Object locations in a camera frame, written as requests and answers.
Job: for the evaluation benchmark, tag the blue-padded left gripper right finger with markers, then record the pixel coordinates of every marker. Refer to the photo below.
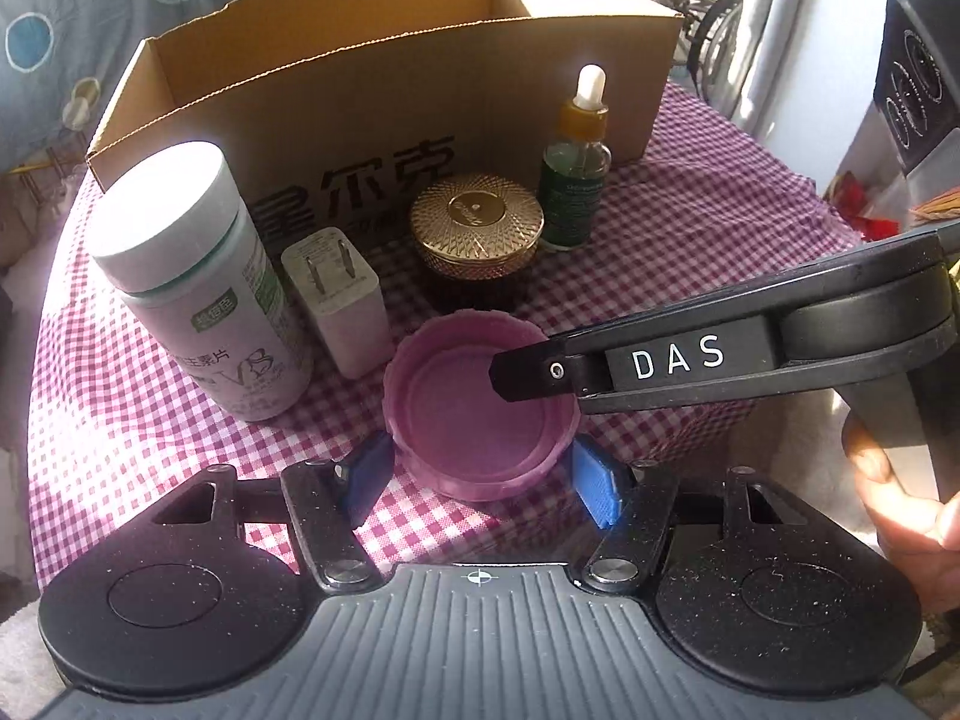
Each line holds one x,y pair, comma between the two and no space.
632,512

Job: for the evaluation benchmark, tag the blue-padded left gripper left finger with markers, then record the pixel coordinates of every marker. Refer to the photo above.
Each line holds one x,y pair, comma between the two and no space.
327,501

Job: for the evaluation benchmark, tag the pink plastic lid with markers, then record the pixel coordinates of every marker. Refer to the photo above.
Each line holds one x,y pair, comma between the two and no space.
453,433

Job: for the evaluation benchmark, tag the white USB wall charger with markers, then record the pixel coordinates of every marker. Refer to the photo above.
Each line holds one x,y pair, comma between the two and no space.
341,295

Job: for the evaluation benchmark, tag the gold lidded round jar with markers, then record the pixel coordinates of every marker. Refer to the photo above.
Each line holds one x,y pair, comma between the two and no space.
477,236

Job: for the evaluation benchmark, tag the white vitamin bottle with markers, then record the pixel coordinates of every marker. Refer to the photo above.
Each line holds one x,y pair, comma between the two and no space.
175,238

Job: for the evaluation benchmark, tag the green glass dropper bottle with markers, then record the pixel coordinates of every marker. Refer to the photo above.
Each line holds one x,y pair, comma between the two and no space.
575,165

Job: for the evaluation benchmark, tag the person's right hand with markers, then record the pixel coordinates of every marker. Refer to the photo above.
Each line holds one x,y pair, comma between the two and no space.
919,536

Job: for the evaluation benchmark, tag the red snack package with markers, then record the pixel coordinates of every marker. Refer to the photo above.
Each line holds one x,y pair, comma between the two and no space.
847,196

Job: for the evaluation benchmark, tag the red white checkered tablecloth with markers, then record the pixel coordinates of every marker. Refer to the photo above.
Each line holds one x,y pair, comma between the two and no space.
114,423

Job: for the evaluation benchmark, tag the brown cardboard box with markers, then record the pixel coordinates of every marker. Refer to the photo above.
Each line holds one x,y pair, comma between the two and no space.
339,112

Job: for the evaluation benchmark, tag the black camera box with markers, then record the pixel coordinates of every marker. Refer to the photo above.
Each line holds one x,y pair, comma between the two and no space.
916,86

